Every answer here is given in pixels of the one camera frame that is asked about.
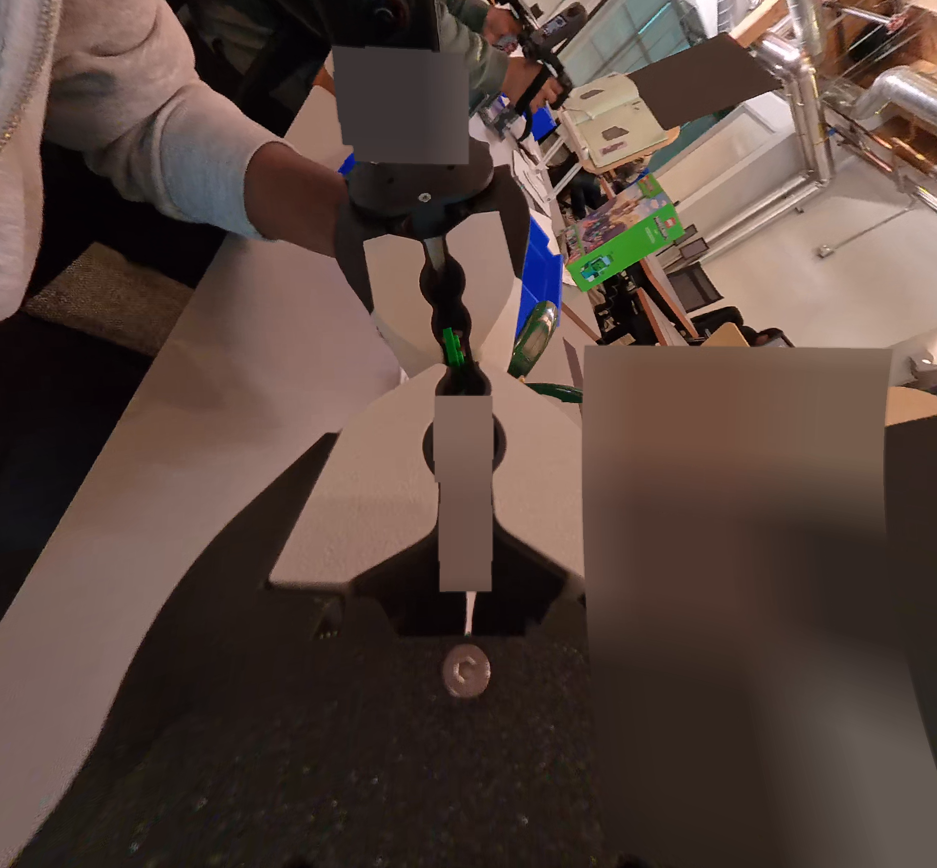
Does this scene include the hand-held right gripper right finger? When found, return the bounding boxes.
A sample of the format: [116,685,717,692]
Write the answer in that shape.
[468,363,587,636]

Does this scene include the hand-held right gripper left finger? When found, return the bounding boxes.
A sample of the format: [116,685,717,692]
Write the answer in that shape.
[268,363,467,636]

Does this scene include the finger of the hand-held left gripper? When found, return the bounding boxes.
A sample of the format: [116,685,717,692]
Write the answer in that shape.
[439,190,522,371]
[362,234,449,374]

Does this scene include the toy pot with green leaves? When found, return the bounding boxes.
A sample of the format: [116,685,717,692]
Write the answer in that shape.
[509,299,584,406]

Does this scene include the person's left forearm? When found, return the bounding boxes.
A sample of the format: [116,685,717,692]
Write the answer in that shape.
[40,0,294,243]

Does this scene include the person's left hand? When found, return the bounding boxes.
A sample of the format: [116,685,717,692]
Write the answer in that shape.
[245,145,352,257]

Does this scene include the green toy box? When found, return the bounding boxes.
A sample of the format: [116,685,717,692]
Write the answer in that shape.
[564,176,685,292]

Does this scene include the background office table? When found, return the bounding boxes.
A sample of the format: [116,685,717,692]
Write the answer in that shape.
[596,253,704,348]

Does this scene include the person's dark pants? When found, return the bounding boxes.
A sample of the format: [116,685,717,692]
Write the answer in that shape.
[0,308,158,623]

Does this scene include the person in beige hoodie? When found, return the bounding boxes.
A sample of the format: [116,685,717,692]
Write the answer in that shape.
[0,0,158,320]

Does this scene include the silver ventilation duct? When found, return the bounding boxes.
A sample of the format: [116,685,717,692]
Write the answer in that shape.
[721,0,937,217]

